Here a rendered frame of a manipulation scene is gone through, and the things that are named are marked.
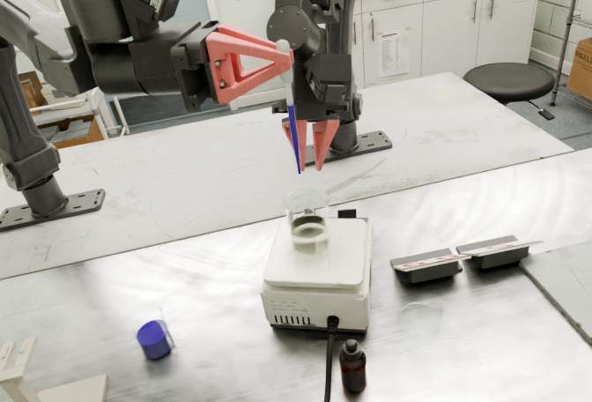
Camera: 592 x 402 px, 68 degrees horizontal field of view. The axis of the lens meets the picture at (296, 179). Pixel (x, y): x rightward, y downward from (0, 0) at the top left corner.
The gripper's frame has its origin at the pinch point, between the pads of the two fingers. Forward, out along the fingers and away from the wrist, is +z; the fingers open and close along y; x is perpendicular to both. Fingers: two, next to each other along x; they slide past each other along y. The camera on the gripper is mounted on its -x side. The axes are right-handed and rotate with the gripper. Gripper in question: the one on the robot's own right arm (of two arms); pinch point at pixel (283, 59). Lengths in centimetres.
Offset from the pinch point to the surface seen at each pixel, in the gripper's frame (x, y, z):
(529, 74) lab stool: 58, 142, 65
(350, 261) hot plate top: 24.0, -3.2, 5.6
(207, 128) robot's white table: 33, 52, -35
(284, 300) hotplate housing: 26.8, -7.3, -2.2
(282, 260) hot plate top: 24.1, -3.4, -2.8
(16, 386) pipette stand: 21.7, -23.7, -23.9
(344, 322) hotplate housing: 30.3, -7.2, 4.8
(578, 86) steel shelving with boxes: 106, 238, 123
